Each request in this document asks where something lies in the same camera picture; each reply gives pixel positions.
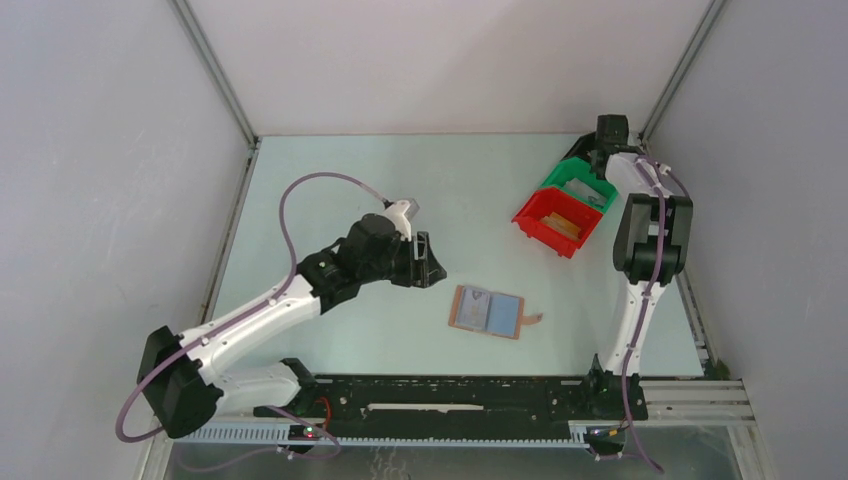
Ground grey cable duct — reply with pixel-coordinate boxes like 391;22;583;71
176;422;589;449

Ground black plastic bin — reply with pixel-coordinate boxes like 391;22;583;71
562;132;596;163

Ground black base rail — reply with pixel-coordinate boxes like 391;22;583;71
254;357;647;452

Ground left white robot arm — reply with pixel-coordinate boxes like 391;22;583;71
138;199;447;439

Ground red plastic bin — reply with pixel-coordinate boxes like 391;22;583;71
512;187;603;258

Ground green plastic bin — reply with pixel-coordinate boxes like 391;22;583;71
539;157;618;214

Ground cards in red bin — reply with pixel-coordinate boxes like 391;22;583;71
540;212;581;241

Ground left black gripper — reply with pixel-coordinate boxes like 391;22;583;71
359;231;446;288

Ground silver white credit card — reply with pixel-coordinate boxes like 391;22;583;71
455;287;491;331

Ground brown leather card holder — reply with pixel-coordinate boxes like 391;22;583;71
448;285;543;340

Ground cards in green bin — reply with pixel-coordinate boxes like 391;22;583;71
566;178;607;209

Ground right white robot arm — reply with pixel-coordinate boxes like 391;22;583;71
581;114;694;418

